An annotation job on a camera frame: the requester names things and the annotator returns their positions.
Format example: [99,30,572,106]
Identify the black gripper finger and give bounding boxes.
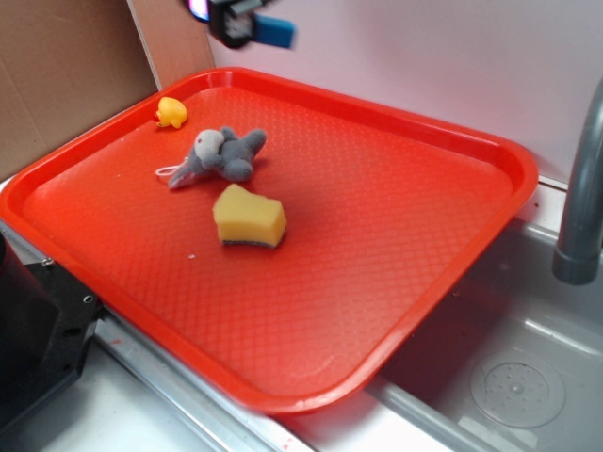
[208,0,260,49]

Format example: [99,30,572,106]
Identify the blue rectangular block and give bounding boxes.
[253,15,296,49]

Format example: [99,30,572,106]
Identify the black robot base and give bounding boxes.
[1,238,98,432]

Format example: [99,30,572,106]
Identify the yellow rubber duck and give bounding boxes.
[154,97,188,129]

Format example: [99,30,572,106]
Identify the grey plush toy animal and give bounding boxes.
[155,126,268,190]

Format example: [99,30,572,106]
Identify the brown cardboard panel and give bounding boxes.
[1,1,214,180]

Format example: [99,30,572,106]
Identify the yellow sponge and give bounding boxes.
[212,184,287,249]

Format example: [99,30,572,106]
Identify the red plastic tray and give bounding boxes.
[1,68,538,414]

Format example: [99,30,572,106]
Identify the grey sink faucet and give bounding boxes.
[552,85,602,285]

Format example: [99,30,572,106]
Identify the grey plastic sink basin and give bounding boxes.
[282,217,603,452]

